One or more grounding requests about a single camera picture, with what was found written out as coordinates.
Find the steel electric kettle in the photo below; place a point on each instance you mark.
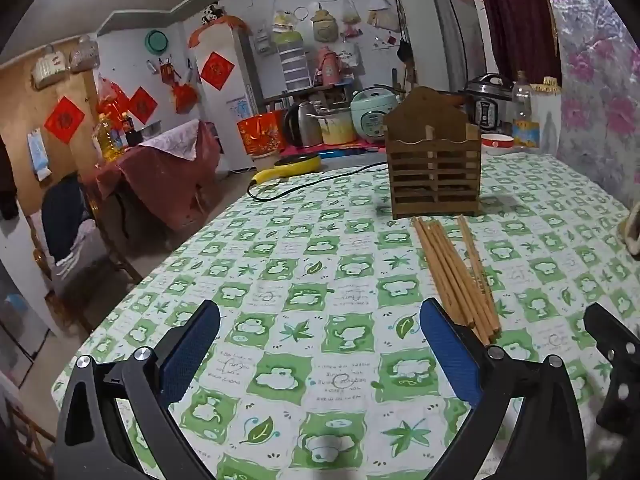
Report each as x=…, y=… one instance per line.
x=301, y=127

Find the green white patterned tablecloth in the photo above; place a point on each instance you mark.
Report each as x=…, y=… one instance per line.
x=320, y=369

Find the yellow enamel pot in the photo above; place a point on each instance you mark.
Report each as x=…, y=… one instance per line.
x=336, y=127

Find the brown wooden utensil holder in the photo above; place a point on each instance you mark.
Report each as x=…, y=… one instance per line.
x=433, y=156

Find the red white bowl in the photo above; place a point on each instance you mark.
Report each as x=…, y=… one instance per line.
x=495, y=144

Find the wooden chopstick two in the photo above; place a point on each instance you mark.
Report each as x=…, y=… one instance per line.
x=456, y=288

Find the clear plastic bottle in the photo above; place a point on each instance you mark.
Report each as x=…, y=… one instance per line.
x=525, y=131

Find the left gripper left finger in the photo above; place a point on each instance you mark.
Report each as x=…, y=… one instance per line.
x=92, y=441

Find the white plastic drawer unit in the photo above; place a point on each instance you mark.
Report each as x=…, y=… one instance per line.
x=295, y=66

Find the red diamond paper decoration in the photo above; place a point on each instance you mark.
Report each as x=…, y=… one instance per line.
x=64, y=120

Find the pink thermos jug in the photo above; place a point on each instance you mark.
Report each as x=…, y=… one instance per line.
x=330, y=67

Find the yellow electric frying pan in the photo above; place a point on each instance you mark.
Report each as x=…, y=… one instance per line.
x=290, y=166

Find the dark red curtain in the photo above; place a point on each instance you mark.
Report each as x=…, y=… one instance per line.
x=523, y=39

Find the white refrigerator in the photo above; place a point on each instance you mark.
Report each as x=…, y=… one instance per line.
x=230, y=85

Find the wooden chopstick four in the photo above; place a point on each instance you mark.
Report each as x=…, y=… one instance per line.
x=480, y=276

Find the wooden chopstick three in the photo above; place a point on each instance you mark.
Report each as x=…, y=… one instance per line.
x=465, y=280

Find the black silver pressure cooker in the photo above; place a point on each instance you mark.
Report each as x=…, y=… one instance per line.
x=487, y=100

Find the red gift bag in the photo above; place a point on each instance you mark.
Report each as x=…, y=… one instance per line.
x=262, y=134

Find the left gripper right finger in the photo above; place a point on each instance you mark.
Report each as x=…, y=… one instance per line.
x=547, y=441

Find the wooden chair with clothes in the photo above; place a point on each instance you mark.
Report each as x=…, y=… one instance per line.
x=72, y=249

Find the mint green rice cooker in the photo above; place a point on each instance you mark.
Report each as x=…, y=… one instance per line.
x=369, y=107

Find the cooking oil bottle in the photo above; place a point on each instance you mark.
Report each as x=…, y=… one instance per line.
x=108, y=139

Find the red cloth covered table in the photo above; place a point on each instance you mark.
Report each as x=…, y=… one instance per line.
x=165, y=173

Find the floral pink wall covering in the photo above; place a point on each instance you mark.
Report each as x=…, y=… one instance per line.
x=600, y=96

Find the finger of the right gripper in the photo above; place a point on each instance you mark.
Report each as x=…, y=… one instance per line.
x=620, y=411

